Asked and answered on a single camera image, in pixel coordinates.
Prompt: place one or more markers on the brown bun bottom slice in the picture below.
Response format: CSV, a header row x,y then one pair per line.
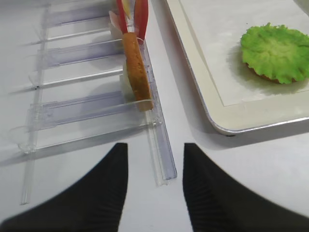
x,y
134,80

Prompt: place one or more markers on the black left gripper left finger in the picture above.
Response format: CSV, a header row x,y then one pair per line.
x,y
93,204

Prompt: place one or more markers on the clear acrylic left rack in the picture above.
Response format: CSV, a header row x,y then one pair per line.
x,y
60,67

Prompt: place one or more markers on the white paper tray liner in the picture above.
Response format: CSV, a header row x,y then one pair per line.
x,y
218,26

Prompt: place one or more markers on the bun slice under lettuce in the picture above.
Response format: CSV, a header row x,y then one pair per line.
x,y
274,73

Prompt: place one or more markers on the red tomato slice in rack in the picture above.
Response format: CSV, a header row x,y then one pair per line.
x,y
141,19

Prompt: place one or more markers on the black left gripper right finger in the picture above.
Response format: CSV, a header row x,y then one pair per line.
x,y
216,202

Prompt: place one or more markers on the red tomato slice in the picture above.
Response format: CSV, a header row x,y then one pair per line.
x,y
141,19
125,15

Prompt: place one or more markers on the green lettuce leaf on tray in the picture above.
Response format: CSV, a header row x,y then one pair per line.
x,y
278,45

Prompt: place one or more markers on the cream metal tray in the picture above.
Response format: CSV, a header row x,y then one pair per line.
x,y
239,118

